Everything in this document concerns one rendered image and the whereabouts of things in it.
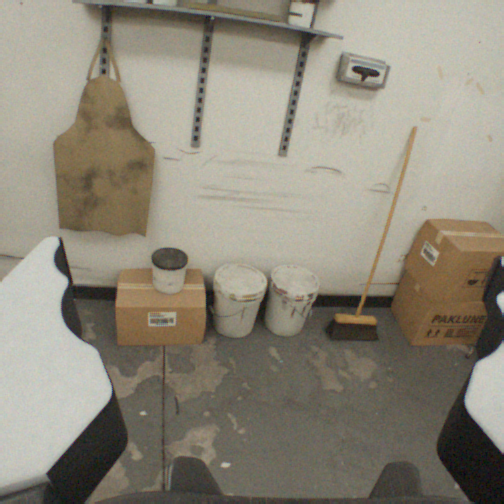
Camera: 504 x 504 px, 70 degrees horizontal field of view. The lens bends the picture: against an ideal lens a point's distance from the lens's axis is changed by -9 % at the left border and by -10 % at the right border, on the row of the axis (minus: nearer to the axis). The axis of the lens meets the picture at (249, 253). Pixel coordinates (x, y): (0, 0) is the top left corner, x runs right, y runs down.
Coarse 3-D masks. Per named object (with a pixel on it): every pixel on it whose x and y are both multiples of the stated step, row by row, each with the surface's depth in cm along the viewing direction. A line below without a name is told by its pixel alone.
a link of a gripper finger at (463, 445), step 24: (480, 336) 9; (480, 360) 7; (480, 384) 7; (456, 408) 7; (480, 408) 6; (456, 432) 6; (480, 432) 6; (456, 456) 6; (480, 456) 6; (456, 480) 6; (480, 480) 6
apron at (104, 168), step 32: (96, 96) 179; (96, 128) 188; (128, 128) 190; (64, 160) 192; (96, 160) 197; (128, 160) 199; (64, 192) 202; (96, 192) 206; (128, 192) 208; (64, 224) 213; (96, 224) 216; (128, 224) 219
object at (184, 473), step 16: (176, 464) 5; (192, 464) 5; (400, 464) 5; (176, 480) 5; (192, 480) 5; (208, 480) 5; (384, 480) 5; (400, 480) 5; (416, 480) 5; (128, 496) 4; (144, 496) 4; (160, 496) 5; (176, 496) 5; (192, 496) 5; (208, 496) 5; (224, 496) 5; (240, 496) 5; (368, 496) 5; (384, 496) 5; (400, 496) 5; (416, 496) 5; (432, 496) 4
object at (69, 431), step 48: (48, 240) 11; (0, 288) 9; (48, 288) 9; (0, 336) 7; (48, 336) 7; (0, 384) 6; (48, 384) 6; (96, 384) 6; (0, 432) 5; (48, 432) 6; (96, 432) 6; (0, 480) 5; (48, 480) 5; (96, 480) 6
